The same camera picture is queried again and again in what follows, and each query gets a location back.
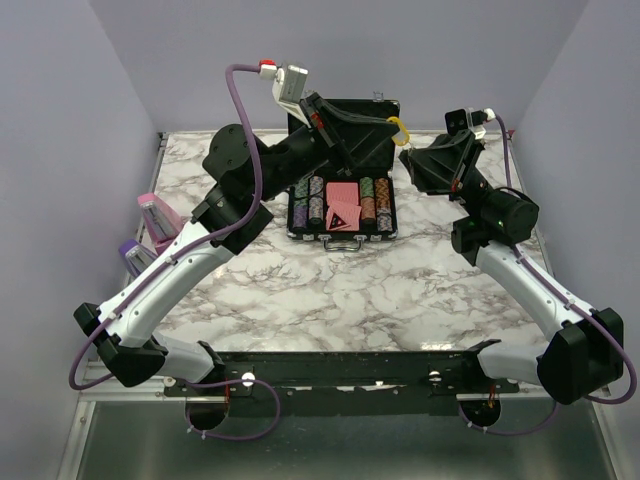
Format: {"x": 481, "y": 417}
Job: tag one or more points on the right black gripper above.
{"x": 435, "y": 168}

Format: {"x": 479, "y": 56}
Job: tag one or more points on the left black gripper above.
{"x": 360, "y": 140}

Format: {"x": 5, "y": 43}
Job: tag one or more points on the yellow key tag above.
{"x": 402, "y": 137}

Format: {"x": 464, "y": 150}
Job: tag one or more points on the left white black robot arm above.
{"x": 229, "y": 218}

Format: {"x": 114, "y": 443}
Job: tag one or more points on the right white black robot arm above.
{"x": 584, "y": 346}

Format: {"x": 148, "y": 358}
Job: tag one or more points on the orange poker chip stack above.
{"x": 382, "y": 194}

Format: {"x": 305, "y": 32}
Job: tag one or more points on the grey poker chip stack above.
{"x": 316, "y": 201}

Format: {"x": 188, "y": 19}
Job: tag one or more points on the pink playing card deck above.
{"x": 342, "y": 192}

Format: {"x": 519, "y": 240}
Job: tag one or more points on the black poker chip case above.
{"x": 357, "y": 206}

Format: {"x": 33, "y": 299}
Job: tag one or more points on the green poker chip stack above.
{"x": 301, "y": 193}

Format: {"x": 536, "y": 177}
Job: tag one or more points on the black triangle dealer button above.
{"x": 335, "y": 222}

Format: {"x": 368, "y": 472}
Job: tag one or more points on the purple poker chip stack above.
{"x": 300, "y": 216}

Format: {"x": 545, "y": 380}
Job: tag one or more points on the pink metronome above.
{"x": 162, "y": 222}

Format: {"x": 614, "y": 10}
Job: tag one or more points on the purple metronome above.
{"x": 136, "y": 257}

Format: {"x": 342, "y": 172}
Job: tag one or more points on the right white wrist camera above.
{"x": 468, "y": 119}

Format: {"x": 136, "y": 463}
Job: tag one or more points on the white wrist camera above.
{"x": 287, "y": 90}
{"x": 468, "y": 119}

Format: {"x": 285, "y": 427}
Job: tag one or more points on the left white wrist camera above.
{"x": 287, "y": 90}

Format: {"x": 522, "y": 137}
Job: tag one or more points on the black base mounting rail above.
{"x": 344, "y": 383}

